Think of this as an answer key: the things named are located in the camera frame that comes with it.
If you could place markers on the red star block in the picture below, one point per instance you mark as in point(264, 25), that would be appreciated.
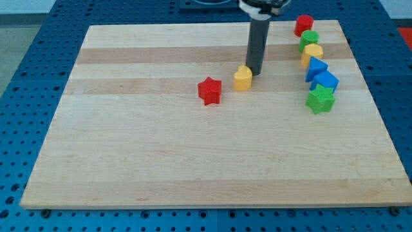
point(210, 91)

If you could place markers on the yellow heart block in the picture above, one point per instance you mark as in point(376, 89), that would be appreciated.
point(242, 78)

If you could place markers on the wooden board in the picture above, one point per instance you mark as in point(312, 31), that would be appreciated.
point(130, 131)

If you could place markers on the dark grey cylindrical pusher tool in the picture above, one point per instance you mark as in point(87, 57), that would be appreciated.
point(257, 39)

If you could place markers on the green star block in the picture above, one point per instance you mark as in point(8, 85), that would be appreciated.
point(320, 99)

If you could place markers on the blue triangle block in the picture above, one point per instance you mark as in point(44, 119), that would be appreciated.
point(315, 66)

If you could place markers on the yellow hexagon block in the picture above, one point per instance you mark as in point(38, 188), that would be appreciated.
point(309, 51)

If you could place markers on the blue cube block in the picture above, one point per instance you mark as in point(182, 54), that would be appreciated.
point(325, 79)

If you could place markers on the green cylinder block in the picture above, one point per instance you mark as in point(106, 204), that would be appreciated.
point(308, 37)

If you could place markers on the red cylinder block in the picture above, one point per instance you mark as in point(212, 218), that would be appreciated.
point(303, 23)

